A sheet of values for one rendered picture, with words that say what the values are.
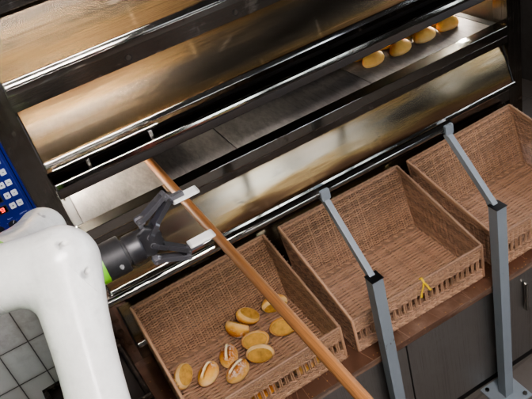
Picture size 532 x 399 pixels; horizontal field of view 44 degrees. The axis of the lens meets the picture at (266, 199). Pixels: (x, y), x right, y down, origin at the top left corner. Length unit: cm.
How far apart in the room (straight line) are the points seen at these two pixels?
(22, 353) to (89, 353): 132
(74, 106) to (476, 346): 165
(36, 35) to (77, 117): 26
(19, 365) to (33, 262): 137
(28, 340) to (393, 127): 151
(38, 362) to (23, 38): 110
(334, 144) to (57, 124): 101
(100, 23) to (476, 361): 180
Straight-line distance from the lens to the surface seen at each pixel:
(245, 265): 174
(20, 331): 232
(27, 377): 244
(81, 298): 105
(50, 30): 194
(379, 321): 208
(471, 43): 270
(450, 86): 271
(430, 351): 243
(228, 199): 231
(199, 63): 208
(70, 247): 105
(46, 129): 201
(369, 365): 226
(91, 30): 194
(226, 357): 232
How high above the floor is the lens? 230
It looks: 34 degrees down
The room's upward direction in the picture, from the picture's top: 17 degrees counter-clockwise
